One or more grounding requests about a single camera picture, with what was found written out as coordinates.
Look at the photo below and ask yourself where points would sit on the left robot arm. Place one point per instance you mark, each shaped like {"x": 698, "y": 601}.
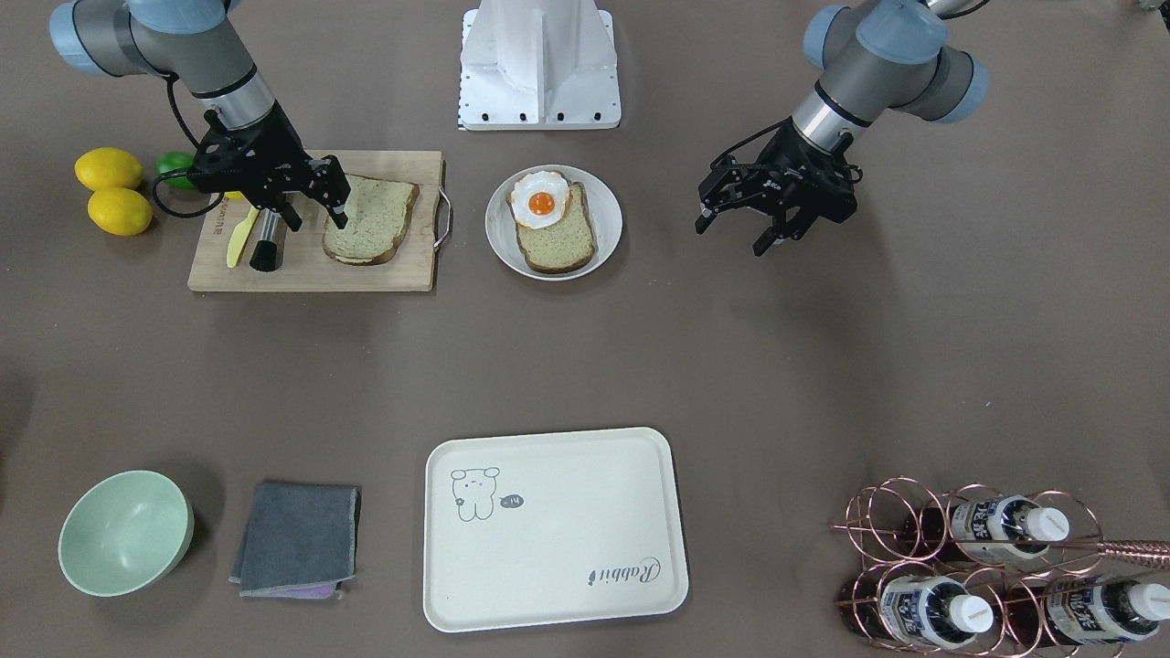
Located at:
{"x": 877, "y": 56}

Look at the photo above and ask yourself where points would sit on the bread slice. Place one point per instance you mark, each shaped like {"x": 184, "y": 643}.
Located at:
{"x": 565, "y": 246}
{"x": 378, "y": 216}

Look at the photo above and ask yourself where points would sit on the green bowl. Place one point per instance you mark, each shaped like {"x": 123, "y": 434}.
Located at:
{"x": 125, "y": 533}

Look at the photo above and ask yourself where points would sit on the bottle lower rack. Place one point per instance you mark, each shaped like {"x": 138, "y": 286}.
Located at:
{"x": 1098, "y": 611}
{"x": 933, "y": 612}

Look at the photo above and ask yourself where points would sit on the bread slice bottom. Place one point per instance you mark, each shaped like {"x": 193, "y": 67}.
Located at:
{"x": 565, "y": 246}

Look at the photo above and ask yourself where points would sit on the bottle upper in rack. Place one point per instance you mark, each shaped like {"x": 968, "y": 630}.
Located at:
{"x": 1006, "y": 529}

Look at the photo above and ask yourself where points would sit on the copper wire bottle rack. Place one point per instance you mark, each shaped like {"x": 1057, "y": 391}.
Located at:
{"x": 900, "y": 528}

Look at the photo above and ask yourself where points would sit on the bread slice top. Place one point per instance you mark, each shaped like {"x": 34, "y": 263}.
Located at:
{"x": 378, "y": 216}

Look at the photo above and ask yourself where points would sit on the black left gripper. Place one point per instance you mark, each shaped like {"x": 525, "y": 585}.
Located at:
{"x": 766, "y": 170}

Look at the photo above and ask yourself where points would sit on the yellow lemon lower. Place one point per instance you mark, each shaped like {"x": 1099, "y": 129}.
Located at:
{"x": 120, "y": 212}

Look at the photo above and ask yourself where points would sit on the green lime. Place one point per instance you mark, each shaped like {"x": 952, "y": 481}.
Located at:
{"x": 173, "y": 161}

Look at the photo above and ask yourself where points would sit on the white round plate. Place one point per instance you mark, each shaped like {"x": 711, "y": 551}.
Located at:
{"x": 605, "y": 214}

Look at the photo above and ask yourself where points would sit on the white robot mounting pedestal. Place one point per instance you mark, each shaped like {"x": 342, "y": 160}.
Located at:
{"x": 538, "y": 66}

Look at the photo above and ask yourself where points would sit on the yellow lemon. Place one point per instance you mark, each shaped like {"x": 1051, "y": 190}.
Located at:
{"x": 108, "y": 167}
{"x": 120, "y": 212}

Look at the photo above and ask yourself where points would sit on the steel cylinder muddler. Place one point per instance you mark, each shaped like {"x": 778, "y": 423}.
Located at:
{"x": 267, "y": 255}

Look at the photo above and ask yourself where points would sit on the fried egg toy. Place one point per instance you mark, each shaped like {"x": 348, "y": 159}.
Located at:
{"x": 539, "y": 200}

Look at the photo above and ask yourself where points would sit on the yellow plastic knife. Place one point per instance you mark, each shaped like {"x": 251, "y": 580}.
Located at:
{"x": 239, "y": 237}

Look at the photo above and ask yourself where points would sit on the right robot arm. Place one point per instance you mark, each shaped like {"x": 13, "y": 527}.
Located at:
{"x": 191, "y": 41}

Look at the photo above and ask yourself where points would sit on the yellow lemon upper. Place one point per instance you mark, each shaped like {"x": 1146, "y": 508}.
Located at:
{"x": 108, "y": 167}

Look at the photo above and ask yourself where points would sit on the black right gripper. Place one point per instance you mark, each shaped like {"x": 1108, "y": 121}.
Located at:
{"x": 280, "y": 152}

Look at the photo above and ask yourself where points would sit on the cream rabbit tray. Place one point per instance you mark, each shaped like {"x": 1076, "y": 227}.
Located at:
{"x": 551, "y": 528}

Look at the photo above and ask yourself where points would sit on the grey folded cloth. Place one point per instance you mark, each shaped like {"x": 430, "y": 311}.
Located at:
{"x": 299, "y": 541}

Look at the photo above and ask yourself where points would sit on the wooden cutting board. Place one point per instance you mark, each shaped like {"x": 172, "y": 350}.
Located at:
{"x": 305, "y": 267}

